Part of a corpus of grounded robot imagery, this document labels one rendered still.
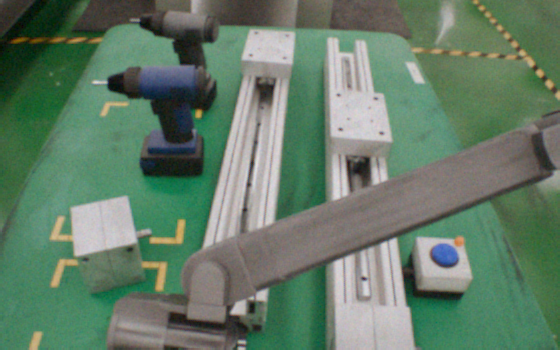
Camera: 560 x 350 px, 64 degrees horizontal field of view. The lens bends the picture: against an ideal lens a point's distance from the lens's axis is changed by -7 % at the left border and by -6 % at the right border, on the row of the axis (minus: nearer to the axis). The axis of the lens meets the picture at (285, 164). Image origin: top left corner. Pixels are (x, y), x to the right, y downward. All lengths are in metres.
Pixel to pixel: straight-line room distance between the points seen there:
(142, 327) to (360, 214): 0.24
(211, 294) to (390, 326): 0.28
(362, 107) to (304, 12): 1.36
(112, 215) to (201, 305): 0.34
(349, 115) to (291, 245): 0.49
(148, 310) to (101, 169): 0.54
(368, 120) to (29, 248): 0.64
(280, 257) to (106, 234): 0.35
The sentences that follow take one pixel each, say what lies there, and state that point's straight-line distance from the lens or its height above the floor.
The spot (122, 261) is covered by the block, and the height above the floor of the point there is 0.84.
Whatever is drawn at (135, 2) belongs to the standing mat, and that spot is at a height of 0.01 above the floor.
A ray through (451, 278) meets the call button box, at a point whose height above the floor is 0.84.
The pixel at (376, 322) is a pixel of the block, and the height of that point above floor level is 0.87.
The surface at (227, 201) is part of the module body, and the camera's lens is 0.77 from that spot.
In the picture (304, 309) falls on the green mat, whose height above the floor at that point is 0.78.
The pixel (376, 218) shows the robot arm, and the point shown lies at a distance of 0.46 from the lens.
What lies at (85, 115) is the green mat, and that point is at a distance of 1.15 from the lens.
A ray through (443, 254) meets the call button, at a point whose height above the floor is 0.85.
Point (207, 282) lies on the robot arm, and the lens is 0.44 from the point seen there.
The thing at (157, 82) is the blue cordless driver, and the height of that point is 0.98.
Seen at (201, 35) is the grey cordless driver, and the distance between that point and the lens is 1.02.
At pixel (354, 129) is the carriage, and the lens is 0.87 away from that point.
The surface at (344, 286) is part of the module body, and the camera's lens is 0.68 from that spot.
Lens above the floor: 1.41
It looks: 41 degrees down
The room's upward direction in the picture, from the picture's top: 5 degrees clockwise
